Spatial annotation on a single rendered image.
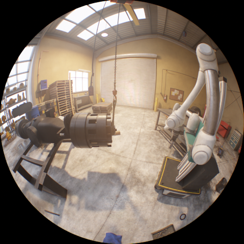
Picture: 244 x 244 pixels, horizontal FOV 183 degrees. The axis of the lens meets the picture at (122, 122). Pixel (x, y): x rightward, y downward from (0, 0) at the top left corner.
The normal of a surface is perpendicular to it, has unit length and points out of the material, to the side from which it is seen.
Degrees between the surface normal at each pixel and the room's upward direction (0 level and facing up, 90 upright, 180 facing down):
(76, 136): 74
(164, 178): 0
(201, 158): 96
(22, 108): 90
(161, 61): 90
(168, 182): 0
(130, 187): 0
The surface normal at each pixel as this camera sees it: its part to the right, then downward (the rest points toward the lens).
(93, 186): 0.03, -0.91
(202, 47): -0.85, 0.10
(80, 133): 0.12, 0.02
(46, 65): 0.94, 0.16
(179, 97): -0.33, 0.39
